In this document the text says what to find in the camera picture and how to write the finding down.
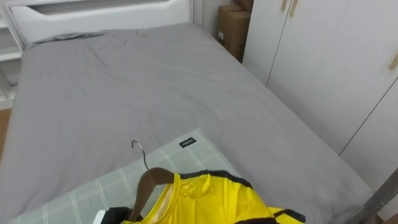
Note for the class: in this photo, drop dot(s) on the grey bed with white frame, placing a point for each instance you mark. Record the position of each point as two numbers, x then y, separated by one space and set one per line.
124 93

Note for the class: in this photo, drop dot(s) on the light brown cardboard box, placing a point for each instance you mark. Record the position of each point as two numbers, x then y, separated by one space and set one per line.
233 31

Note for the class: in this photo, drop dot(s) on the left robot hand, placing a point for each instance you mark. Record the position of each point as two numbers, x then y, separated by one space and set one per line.
115 215

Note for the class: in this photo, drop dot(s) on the brown wooden clothes hanger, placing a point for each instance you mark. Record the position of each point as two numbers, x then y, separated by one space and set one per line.
149 183

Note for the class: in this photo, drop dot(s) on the green plaid pillow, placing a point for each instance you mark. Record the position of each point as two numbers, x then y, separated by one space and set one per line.
93 193

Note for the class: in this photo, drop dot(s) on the yellow shirt with black trim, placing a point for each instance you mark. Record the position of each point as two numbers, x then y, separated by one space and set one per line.
211 202

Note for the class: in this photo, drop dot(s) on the dark brown cardboard box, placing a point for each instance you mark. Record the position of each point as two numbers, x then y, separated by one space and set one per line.
244 4

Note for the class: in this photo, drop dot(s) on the white open shelf unit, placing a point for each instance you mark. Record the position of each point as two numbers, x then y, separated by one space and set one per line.
9 53

